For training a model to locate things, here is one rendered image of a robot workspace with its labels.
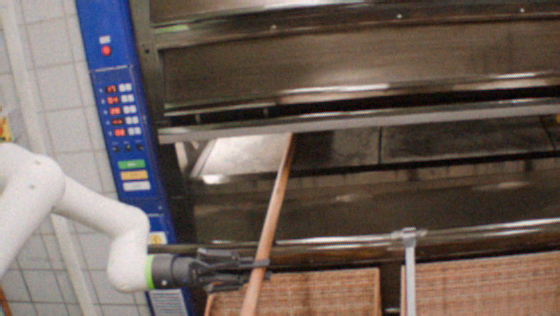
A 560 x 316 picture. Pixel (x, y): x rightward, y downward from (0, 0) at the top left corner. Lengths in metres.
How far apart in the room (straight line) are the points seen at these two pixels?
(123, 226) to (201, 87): 0.55
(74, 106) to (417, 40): 1.09
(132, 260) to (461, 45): 1.09
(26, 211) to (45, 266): 1.25
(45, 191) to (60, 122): 0.93
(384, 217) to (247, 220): 0.43
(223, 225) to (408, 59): 0.81
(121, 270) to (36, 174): 0.46
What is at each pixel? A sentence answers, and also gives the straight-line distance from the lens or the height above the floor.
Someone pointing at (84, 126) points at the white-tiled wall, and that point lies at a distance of 2.47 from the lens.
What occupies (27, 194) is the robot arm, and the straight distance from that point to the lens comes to 1.58.
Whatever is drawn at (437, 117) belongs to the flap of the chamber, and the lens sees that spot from 2.10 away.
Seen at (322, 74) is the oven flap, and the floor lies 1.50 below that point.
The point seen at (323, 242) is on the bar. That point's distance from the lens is 2.02.
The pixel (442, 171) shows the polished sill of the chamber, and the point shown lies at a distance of 2.33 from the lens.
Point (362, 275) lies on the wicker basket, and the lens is 2.47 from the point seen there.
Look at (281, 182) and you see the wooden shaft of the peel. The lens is 2.27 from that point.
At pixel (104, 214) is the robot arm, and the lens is 1.92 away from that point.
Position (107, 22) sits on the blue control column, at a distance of 2.29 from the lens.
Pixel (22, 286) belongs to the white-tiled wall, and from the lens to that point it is 2.94.
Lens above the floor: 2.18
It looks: 24 degrees down
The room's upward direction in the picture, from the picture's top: 9 degrees counter-clockwise
